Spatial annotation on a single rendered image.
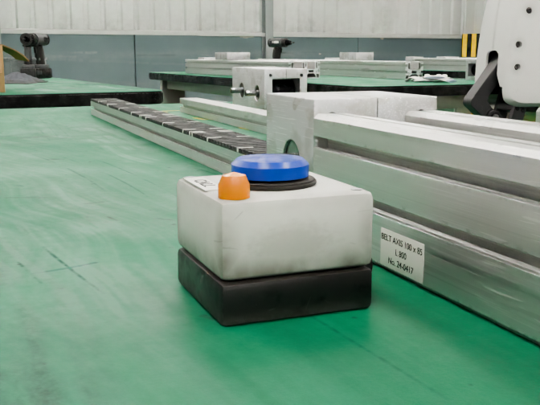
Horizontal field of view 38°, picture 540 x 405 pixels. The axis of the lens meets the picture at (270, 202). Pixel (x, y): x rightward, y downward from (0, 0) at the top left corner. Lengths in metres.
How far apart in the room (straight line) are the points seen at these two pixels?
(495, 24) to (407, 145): 0.27
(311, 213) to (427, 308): 0.08
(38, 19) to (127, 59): 1.38
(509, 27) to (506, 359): 0.38
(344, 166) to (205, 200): 0.15
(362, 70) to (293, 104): 3.53
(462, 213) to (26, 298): 0.23
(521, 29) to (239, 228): 0.38
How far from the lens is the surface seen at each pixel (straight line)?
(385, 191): 0.46
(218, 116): 1.46
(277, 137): 0.61
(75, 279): 0.46
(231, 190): 0.36
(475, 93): 0.67
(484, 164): 0.38
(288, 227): 0.37
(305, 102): 0.56
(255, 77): 1.58
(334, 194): 0.38
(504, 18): 0.68
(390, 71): 3.90
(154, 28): 12.20
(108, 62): 11.95
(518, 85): 0.68
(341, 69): 4.27
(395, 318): 0.39
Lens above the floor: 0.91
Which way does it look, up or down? 11 degrees down
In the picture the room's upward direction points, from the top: straight up
